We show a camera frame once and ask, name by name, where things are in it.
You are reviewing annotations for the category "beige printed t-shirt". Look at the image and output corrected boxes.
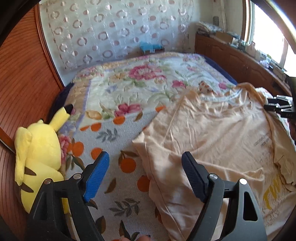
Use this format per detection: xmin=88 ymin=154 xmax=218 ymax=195
xmin=133 ymin=83 xmax=295 ymax=240

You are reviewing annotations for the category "person right hand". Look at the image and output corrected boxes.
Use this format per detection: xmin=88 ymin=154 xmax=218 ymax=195
xmin=289 ymin=122 xmax=296 ymax=141

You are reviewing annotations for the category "wooden windowsill cabinet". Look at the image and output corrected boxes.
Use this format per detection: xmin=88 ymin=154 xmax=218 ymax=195
xmin=195 ymin=34 xmax=292 ymax=96

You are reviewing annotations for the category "yellow pikachu plush toy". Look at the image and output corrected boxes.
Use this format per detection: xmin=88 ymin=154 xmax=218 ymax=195
xmin=15 ymin=104 xmax=73 ymax=213

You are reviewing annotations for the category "orange print bed sheet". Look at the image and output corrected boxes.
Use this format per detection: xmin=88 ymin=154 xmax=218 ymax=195
xmin=59 ymin=108 xmax=169 ymax=240

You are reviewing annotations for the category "cardboard box on cabinet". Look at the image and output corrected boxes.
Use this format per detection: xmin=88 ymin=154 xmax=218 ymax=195
xmin=215 ymin=31 xmax=234 ymax=44

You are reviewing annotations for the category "folded patterned cloth stack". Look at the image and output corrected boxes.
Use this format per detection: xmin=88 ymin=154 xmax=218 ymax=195
xmin=197 ymin=21 xmax=222 ymax=34

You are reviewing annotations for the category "floral plush blanket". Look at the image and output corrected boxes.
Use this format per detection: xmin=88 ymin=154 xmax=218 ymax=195
xmin=56 ymin=51 xmax=239 ymax=140

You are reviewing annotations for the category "blue toy on bed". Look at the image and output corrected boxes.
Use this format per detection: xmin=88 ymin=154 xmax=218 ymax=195
xmin=139 ymin=42 xmax=165 ymax=55

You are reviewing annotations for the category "circle pattern sheer curtain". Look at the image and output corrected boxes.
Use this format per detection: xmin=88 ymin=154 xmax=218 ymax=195
xmin=40 ymin=1 xmax=195 ymax=73

